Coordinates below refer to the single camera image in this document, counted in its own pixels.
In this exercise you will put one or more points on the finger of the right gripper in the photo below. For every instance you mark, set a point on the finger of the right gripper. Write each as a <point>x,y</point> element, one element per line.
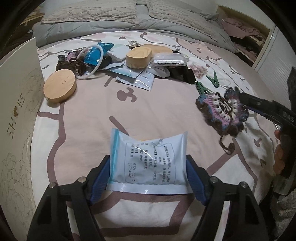
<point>265,115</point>
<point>261,104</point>

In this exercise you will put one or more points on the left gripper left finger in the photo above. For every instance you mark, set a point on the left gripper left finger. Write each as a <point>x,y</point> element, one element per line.
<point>51,222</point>

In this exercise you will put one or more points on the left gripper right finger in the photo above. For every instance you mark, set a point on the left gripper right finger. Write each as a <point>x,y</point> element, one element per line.
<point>245,220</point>

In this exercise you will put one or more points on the purple crochet piece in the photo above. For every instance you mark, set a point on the purple crochet piece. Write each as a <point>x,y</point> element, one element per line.
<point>225,113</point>

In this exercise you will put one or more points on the light green clothespin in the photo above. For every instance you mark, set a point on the light green clothespin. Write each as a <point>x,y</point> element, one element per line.
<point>214,80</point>

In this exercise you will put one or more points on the dark green clothespin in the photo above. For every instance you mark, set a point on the dark green clothespin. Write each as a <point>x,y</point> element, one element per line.
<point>202,89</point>

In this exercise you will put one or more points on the black small box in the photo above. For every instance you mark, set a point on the black small box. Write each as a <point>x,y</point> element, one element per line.
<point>182,73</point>

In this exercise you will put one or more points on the white blue medicine pouch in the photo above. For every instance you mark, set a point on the white blue medicine pouch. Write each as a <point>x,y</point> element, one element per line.
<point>154,167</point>

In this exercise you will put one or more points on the person's right hand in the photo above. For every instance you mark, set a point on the person's right hand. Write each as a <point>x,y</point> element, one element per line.
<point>279,159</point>

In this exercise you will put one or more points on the white louvered door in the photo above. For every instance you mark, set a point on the white louvered door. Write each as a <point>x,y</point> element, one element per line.
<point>273,67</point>

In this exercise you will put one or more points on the bag of pink bits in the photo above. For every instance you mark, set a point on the bag of pink bits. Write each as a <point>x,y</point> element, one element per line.
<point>199,71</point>

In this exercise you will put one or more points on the pink clothes pile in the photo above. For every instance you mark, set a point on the pink clothes pile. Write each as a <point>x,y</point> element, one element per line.
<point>237,29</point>

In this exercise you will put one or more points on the clear plastic pill case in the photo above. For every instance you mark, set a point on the clear plastic pill case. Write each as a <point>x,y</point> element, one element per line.
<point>169,59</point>

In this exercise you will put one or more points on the oval wooden box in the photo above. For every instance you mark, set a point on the oval wooden box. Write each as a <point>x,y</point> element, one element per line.
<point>156,49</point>
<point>138,57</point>

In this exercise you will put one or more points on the clear zip pouch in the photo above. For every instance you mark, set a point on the clear zip pouch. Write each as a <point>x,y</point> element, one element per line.
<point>139,79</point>

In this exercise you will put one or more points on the right beige quilted pillow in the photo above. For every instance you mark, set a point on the right beige quilted pillow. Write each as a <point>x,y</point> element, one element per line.
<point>170,12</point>

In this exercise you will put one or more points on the beige quilted pillow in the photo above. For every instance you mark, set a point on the beige quilted pillow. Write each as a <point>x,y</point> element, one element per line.
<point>170,12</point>
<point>87,11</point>

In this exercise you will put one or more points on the round wooden lid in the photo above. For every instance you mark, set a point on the round wooden lid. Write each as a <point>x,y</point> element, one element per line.
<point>59,86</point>

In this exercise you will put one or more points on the white cardboard shoe box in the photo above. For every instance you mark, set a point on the white cardboard shoe box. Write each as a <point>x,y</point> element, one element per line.
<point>21,95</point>

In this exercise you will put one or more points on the dark brown crochet bundle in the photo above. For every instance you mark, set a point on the dark brown crochet bundle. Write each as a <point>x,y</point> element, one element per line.
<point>72,62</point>

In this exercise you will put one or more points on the white square compact case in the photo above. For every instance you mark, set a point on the white square compact case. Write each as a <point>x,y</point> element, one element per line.
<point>118,53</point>

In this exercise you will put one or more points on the blue foil packet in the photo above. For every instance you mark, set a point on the blue foil packet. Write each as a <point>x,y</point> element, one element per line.
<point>94,54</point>

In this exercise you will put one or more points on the left beige quilted pillow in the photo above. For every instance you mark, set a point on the left beige quilted pillow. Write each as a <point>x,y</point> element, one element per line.
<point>87,11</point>

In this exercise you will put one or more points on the grey folded duvet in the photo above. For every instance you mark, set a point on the grey folded duvet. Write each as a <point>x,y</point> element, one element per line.
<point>48,33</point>

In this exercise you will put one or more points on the wooden shelf unit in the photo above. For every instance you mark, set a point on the wooden shelf unit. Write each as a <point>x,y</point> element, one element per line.
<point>35,14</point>

